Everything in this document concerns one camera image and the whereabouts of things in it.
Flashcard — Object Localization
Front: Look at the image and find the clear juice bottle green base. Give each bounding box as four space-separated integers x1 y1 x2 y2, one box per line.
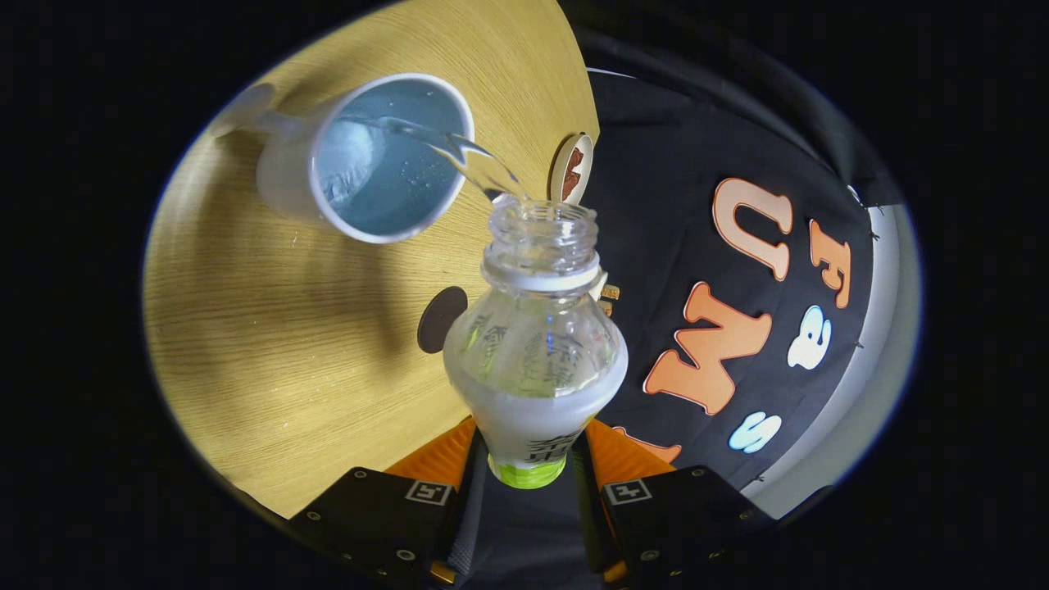
443 198 629 490

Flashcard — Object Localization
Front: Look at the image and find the white cup blue inside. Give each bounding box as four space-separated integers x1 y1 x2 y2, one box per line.
209 72 476 245

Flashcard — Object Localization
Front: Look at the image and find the clear juice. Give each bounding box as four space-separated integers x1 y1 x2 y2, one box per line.
316 78 527 234

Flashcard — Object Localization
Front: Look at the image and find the wooden table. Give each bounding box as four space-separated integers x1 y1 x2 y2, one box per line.
143 0 601 519

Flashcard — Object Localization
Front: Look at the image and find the white toaster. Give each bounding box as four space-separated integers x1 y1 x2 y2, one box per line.
586 269 621 317

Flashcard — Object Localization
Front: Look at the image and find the dark brown round coaster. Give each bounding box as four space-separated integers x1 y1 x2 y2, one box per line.
417 286 470 355

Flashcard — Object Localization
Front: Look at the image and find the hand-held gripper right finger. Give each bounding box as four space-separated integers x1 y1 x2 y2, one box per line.
571 418 775 584

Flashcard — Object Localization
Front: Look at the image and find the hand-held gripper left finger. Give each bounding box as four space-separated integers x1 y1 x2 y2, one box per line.
288 418 490 584

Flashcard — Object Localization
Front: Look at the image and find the small white round plate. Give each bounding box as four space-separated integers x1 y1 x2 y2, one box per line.
549 133 594 206

